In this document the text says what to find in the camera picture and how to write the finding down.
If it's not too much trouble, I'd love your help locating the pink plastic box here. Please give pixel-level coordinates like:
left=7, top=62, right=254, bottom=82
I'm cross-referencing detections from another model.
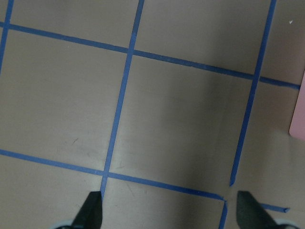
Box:
left=289, top=75, right=305, bottom=141

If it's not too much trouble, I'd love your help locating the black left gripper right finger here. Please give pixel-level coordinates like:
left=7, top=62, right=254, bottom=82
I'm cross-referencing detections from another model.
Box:
left=236, top=191, right=278, bottom=229

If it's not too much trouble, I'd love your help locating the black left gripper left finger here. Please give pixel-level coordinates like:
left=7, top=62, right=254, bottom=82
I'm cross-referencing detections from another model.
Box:
left=70, top=191, right=102, bottom=229

